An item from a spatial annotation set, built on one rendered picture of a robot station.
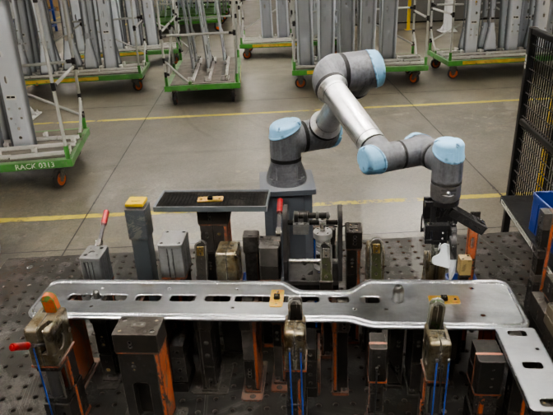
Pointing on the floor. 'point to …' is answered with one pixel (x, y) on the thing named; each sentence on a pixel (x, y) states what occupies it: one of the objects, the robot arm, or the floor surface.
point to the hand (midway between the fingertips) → (447, 265)
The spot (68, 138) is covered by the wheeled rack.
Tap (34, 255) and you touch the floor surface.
